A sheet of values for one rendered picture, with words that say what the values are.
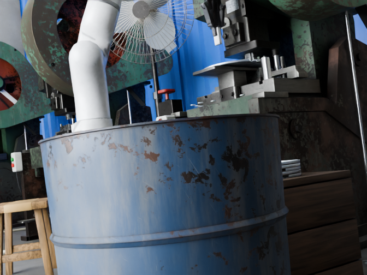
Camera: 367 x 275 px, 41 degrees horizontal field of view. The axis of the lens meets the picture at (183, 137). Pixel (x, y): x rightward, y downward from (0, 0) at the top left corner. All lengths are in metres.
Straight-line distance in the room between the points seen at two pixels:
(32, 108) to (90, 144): 4.24
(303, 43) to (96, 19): 0.98
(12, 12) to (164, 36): 4.58
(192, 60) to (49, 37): 1.44
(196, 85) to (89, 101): 2.60
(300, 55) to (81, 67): 1.06
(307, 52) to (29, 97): 3.26
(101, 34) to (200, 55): 2.46
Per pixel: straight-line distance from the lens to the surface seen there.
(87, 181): 0.72
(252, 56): 2.18
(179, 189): 0.68
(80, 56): 1.55
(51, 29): 3.19
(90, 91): 1.59
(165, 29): 2.86
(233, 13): 2.19
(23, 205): 2.13
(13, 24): 7.21
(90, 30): 1.67
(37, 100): 4.98
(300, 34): 2.27
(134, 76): 3.39
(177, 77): 4.33
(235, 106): 1.93
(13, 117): 4.85
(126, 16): 2.94
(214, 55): 3.99
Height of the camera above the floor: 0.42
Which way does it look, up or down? 3 degrees up
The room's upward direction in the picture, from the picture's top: 6 degrees counter-clockwise
